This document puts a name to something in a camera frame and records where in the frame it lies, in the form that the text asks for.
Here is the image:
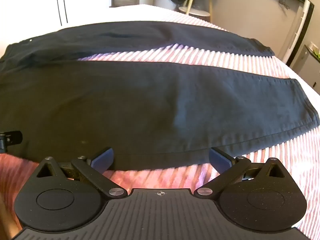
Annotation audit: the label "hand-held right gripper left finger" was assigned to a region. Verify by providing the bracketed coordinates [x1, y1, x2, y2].
[37, 148, 127, 198]

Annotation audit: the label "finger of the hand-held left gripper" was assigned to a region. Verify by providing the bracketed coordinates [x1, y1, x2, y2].
[0, 130, 23, 153]

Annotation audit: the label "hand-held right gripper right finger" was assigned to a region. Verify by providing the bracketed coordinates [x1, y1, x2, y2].
[195, 147, 288, 198]

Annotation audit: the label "black pants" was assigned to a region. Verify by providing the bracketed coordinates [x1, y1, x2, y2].
[0, 21, 320, 171]

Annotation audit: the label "white tall panel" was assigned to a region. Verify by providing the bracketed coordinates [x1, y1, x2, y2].
[281, 0, 315, 67]

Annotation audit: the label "white wardrobe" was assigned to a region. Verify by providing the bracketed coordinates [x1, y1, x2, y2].
[0, 0, 113, 63]

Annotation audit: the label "grey mini fridge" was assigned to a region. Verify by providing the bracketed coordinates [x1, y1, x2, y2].
[291, 44, 320, 87]

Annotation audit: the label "pink striped blanket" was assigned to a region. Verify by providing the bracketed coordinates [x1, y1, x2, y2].
[0, 4, 320, 240]

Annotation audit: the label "white laundry basket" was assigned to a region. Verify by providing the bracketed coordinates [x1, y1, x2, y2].
[152, 0, 183, 12]

